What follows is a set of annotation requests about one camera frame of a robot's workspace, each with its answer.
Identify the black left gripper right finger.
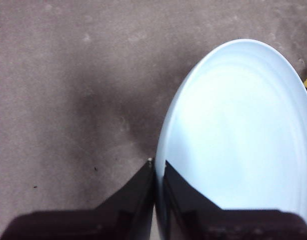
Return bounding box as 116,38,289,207
162,160,307,240

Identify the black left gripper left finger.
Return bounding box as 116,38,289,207
0,159,155,240

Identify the blue round plate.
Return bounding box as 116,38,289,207
154,38,307,240

